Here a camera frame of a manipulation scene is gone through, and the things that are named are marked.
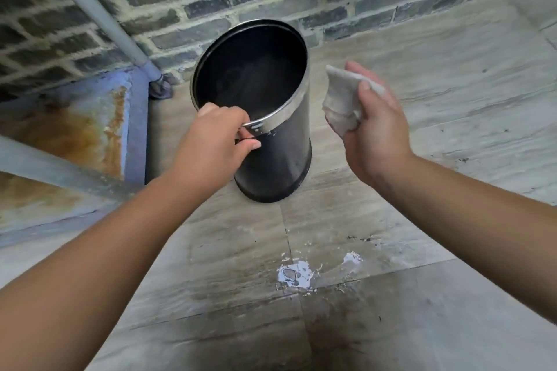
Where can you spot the person's right forearm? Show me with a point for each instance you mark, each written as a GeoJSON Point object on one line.
{"type": "Point", "coordinates": [478, 218]}

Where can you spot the person's left hand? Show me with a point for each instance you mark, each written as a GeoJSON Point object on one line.
{"type": "Point", "coordinates": [211, 144]}

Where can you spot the person's right hand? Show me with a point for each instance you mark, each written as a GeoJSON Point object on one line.
{"type": "Point", "coordinates": [377, 131]}

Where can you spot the black metal trash bin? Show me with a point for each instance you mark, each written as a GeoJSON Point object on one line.
{"type": "Point", "coordinates": [261, 97]}

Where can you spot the rusty grey metal railing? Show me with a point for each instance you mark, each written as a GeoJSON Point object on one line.
{"type": "Point", "coordinates": [52, 168]}

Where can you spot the grey drain pipe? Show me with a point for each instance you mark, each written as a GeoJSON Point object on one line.
{"type": "Point", "coordinates": [93, 14]}

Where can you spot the white cleaning cloth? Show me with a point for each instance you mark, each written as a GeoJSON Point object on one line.
{"type": "Point", "coordinates": [343, 101]}

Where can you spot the person's left forearm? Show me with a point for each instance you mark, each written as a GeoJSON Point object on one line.
{"type": "Point", "coordinates": [87, 270]}

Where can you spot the person's left thumb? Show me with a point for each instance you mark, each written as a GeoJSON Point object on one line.
{"type": "Point", "coordinates": [248, 147]}

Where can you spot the person's right thumb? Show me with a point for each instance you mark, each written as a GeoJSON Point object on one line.
{"type": "Point", "coordinates": [354, 68]}

